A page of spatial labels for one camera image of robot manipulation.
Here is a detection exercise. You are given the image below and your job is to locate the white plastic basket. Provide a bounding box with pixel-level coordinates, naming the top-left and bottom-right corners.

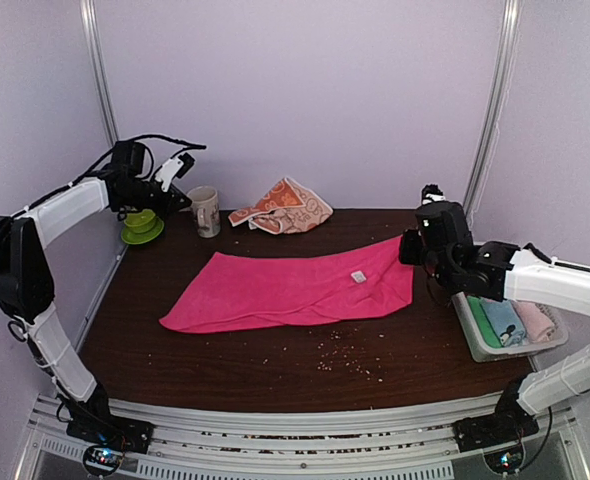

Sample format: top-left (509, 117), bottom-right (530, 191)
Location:
top-left (452, 294), bottom-right (569, 363)

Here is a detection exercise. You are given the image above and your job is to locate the green rolled towel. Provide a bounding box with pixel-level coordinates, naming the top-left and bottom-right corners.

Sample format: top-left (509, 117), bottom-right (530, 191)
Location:
top-left (466, 296), bottom-right (502, 348)

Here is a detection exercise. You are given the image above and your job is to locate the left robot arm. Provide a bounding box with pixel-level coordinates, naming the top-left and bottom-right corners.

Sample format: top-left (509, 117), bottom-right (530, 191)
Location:
top-left (0, 134), bottom-right (196, 453)

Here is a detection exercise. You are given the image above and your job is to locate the light pink rolled towel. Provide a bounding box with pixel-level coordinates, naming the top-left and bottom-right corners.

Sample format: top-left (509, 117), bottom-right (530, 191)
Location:
top-left (512, 302), bottom-right (556, 343)

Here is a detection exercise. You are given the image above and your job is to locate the left aluminium frame post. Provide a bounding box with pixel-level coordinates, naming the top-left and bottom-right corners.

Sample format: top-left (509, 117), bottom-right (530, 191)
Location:
top-left (79, 0), bottom-right (119, 146)

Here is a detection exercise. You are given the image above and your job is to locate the pink microfiber towel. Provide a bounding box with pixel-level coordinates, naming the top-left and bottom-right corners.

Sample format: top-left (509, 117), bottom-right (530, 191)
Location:
top-left (160, 237), bottom-right (414, 334)

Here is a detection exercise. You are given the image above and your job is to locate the beige ceramic mug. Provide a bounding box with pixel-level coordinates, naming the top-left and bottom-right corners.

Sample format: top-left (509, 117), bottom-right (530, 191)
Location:
top-left (187, 186), bottom-right (221, 239)

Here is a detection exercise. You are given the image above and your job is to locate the green plastic bowl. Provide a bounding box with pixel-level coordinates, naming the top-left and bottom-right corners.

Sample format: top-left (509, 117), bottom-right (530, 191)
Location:
top-left (124, 209), bottom-right (157, 235)

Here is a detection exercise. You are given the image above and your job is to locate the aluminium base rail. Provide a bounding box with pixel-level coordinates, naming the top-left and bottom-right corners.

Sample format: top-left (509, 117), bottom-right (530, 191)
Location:
top-left (10, 394), bottom-right (590, 479)

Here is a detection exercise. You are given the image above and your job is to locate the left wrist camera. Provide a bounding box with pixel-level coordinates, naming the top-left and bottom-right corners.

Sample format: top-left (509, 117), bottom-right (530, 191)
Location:
top-left (153, 152), bottom-right (195, 192)

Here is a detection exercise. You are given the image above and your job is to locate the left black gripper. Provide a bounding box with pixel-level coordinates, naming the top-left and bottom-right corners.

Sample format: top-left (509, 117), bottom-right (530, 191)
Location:
top-left (119, 179), bottom-right (192, 221)

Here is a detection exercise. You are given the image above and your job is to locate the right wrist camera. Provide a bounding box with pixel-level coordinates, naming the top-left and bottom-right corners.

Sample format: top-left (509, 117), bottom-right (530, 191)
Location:
top-left (420, 184), bottom-right (446, 206)

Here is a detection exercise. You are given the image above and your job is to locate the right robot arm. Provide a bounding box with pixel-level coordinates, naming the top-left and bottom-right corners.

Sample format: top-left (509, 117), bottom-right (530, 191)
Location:
top-left (399, 188), bottom-right (590, 451)

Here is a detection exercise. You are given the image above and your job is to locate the right aluminium frame post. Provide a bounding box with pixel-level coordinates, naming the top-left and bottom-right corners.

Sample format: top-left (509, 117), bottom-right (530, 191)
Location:
top-left (463, 0), bottom-right (523, 227)

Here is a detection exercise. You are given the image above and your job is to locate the aluminium frame post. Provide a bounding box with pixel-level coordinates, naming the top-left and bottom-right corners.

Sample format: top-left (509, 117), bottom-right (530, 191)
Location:
top-left (79, 0), bottom-right (119, 146)
top-left (463, 0), bottom-right (523, 227)

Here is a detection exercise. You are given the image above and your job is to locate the blue cartoon rolled towel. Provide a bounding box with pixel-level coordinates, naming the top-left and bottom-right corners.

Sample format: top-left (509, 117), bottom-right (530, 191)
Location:
top-left (480, 298), bottom-right (526, 347)

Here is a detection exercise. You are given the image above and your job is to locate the green plastic plate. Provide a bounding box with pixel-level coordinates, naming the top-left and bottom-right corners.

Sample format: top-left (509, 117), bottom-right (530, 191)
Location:
top-left (120, 218), bottom-right (165, 245)

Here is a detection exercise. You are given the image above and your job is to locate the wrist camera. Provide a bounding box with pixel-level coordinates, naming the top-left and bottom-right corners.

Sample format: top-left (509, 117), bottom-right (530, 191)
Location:
top-left (420, 184), bottom-right (446, 206)
top-left (153, 152), bottom-right (195, 192)

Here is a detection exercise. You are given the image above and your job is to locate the orange patterned towel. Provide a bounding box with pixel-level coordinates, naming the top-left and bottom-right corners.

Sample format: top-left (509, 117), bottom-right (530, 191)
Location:
top-left (228, 177), bottom-right (334, 235)

